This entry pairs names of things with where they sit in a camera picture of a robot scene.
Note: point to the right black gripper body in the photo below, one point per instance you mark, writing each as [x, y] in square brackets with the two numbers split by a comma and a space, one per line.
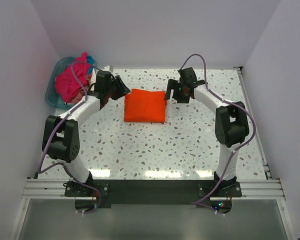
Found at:
[178, 93]

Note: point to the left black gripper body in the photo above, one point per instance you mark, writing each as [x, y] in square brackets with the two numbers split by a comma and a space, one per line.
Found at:
[117, 90]

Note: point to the orange t shirt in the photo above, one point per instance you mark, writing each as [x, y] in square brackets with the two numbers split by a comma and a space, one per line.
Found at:
[142, 106]

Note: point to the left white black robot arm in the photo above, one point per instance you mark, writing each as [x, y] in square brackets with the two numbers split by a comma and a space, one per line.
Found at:
[61, 138]

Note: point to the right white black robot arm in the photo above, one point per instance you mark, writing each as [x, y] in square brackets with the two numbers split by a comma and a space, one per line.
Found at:
[231, 125]

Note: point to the white t shirt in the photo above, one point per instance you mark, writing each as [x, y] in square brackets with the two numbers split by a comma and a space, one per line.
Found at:
[91, 77]

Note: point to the light pink t shirt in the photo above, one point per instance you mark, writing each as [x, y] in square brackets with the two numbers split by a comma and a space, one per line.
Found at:
[78, 96]

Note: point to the blue t shirt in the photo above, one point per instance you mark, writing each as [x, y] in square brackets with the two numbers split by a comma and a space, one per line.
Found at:
[91, 61]

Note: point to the magenta t shirt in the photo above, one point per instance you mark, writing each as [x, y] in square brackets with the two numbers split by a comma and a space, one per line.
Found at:
[66, 84]

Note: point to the teal laundry basket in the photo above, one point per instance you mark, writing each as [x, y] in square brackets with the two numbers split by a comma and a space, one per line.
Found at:
[52, 98]

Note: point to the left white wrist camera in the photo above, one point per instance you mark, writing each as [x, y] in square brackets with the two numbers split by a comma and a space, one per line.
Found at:
[108, 68]

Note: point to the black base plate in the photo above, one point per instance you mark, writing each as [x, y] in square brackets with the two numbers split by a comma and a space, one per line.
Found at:
[106, 193]

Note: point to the aluminium rail frame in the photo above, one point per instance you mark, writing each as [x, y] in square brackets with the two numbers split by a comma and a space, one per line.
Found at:
[181, 150]

